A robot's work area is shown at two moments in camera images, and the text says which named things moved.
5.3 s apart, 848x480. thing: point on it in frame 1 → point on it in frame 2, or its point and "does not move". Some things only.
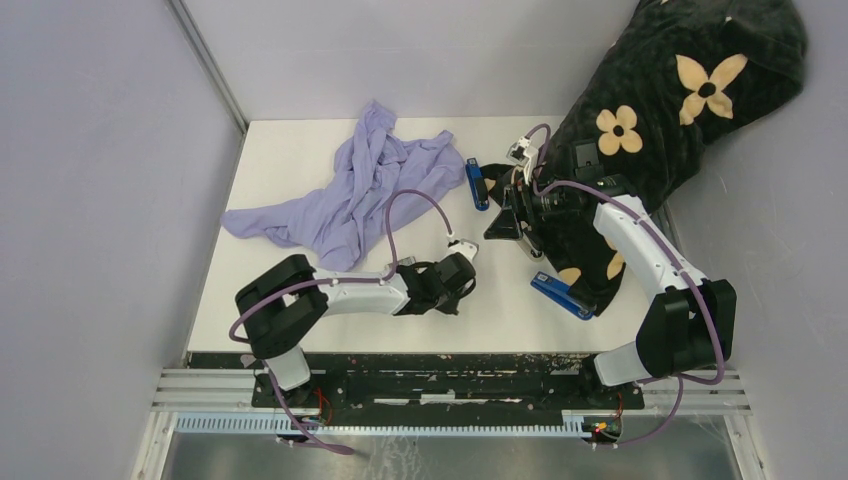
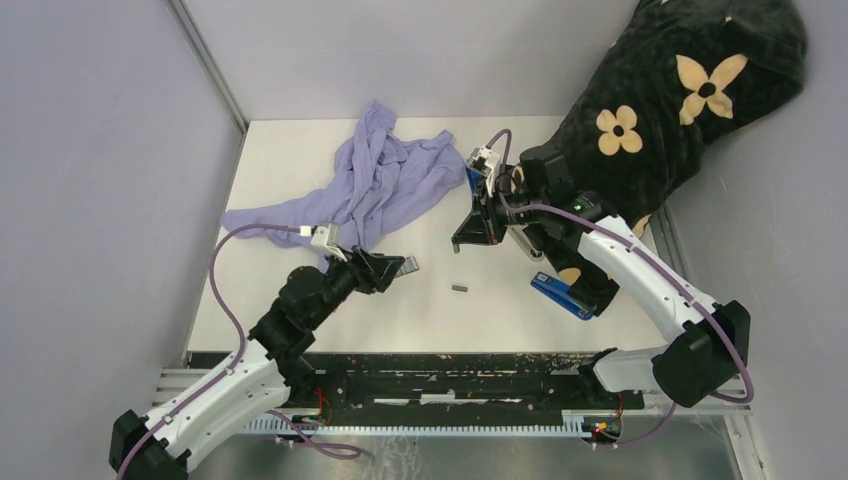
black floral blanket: [673, 79] does not move
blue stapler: [558, 292] does not move
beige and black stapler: [525, 243] does not move
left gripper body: [448, 302] → [346, 276]
